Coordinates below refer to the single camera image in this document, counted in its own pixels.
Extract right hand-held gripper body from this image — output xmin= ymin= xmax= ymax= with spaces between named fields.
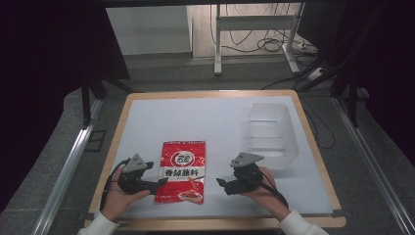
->
xmin=229 ymin=152 xmax=264 ymax=194

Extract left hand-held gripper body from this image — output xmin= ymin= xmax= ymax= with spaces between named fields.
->
xmin=116 ymin=153 xmax=155 ymax=196

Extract person's right hand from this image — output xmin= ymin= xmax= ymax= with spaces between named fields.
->
xmin=239 ymin=165 xmax=292 ymax=223

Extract person's left hand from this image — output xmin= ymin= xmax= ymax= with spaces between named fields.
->
xmin=101 ymin=178 xmax=152 ymax=223

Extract red seasoning packet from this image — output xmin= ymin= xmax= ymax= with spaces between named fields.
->
xmin=154 ymin=140 xmax=207 ymax=206

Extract clear plastic container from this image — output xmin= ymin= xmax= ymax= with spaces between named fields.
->
xmin=246 ymin=102 xmax=300 ymax=171

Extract white table sheet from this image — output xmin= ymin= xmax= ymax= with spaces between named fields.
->
xmin=94 ymin=95 xmax=335 ymax=219

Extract black stand legs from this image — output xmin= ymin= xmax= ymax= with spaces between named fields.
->
xmin=79 ymin=75 xmax=135 ymax=129

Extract white power strip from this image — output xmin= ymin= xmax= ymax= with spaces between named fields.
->
xmin=305 ymin=66 xmax=328 ymax=82

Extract black tripod legs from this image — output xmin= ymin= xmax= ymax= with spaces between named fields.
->
xmin=296 ymin=55 xmax=363 ymax=129

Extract dark curtain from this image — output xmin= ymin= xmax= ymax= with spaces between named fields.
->
xmin=298 ymin=0 xmax=415 ymax=158
xmin=0 ymin=0 xmax=131 ymax=213

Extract white cabinet panel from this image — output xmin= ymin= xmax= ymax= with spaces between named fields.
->
xmin=105 ymin=5 xmax=194 ymax=57

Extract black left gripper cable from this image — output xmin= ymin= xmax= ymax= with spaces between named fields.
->
xmin=99 ymin=158 xmax=131 ymax=212

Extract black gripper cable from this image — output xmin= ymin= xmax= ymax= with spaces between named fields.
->
xmin=99 ymin=158 xmax=131 ymax=212
xmin=257 ymin=169 xmax=290 ymax=210

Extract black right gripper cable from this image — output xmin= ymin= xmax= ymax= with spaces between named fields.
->
xmin=257 ymin=169 xmax=290 ymax=210

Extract black floor bracket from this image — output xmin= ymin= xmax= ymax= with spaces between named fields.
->
xmin=84 ymin=129 xmax=108 ymax=153

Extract aluminium floor rail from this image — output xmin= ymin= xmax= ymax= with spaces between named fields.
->
xmin=31 ymin=97 xmax=105 ymax=235
xmin=332 ymin=95 xmax=415 ymax=235

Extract black floor cables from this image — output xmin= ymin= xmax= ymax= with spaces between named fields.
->
xmin=208 ymin=3 xmax=319 ymax=55

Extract white metal stand frame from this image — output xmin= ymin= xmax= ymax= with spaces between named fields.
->
xmin=212 ymin=2 xmax=306 ymax=76

